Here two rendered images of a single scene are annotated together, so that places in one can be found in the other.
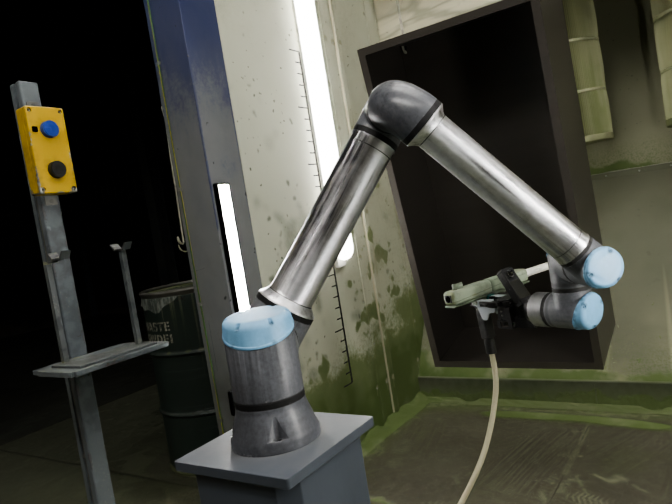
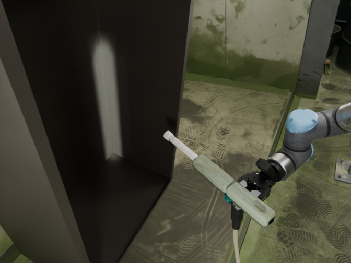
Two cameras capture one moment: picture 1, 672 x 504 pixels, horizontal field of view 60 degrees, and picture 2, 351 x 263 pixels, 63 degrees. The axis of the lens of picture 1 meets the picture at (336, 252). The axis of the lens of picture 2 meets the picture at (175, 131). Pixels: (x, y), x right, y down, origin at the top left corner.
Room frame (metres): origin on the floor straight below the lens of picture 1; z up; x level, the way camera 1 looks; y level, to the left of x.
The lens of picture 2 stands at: (1.85, 0.13, 1.54)
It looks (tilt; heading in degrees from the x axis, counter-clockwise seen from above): 40 degrees down; 268
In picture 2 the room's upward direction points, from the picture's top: 8 degrees counter-clockwise
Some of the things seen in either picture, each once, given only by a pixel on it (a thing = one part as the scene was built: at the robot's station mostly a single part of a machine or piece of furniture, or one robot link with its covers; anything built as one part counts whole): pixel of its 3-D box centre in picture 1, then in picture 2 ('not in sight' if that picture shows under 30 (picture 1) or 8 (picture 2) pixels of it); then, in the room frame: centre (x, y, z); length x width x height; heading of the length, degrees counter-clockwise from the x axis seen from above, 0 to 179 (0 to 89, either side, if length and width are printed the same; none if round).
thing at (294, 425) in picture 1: (272, 415); not in sight; (1.21, 0.19, 0.69); 0.19 x 0.19 x 0.10
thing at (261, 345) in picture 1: (262, 351); not in sight; (1.22, 0.19, 0.83); 0.17 x 0.15 x 0.18; 2
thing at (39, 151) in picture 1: (47, 151); not in sight; (1.76, 0.81, 1.42); 0.12 x 0.06 x 0.26; 145
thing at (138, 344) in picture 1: (96, 302); not in sight; (1.70, 0.72, 0.95); 0.26 x 0.15 x 0.32; 145
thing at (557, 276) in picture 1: (569, 265); (302, 129); (1.40, -0.56, 0.88); 0.12 x 0.09 x 0.12; 2
